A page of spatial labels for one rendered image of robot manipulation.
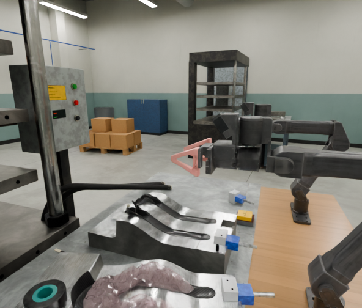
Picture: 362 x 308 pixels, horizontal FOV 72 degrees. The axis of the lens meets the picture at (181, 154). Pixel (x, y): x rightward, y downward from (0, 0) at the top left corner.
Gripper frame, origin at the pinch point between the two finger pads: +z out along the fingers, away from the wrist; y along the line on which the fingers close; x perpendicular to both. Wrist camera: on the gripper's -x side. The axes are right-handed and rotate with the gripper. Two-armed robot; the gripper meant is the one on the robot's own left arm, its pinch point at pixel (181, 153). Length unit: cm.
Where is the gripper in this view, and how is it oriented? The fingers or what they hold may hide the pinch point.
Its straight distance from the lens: 64.6
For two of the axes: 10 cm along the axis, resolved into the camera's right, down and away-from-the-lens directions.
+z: -9.4, -0.6, 3.2
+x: 0.2, 9.7, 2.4
